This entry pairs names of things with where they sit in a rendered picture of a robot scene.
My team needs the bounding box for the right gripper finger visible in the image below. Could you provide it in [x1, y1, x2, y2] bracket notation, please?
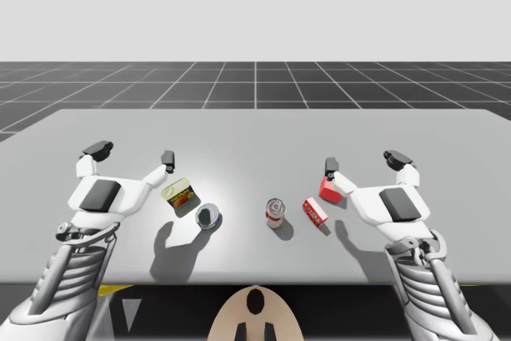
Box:
[324, 157, 359, 199]
[382, 149, 421, 188]

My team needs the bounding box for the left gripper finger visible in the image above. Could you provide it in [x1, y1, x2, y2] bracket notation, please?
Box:
[75, 140, 114, 180]
[137, 150, 177, 199]

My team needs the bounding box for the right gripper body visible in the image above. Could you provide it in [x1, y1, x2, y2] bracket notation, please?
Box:
[350, 182, 433, 232]

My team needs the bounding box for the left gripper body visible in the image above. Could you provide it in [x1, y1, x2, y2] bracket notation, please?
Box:
[66, 175, 147, 225]

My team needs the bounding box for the red cube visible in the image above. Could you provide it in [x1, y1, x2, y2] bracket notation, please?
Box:
[318, 176, 345, 204]

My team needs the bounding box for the green and blue rectangular can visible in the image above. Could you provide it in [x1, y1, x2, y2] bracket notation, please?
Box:
[160, 176, 197, 211]

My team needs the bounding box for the red and white carton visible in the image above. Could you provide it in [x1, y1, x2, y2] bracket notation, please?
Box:
[301, 196, 330, 228]

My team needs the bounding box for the red and white can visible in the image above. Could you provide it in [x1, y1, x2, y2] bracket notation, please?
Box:
[264, 197, 288, 230]

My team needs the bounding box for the tan robot part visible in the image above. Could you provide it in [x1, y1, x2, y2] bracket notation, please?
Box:
[207, 284, 304, 341]

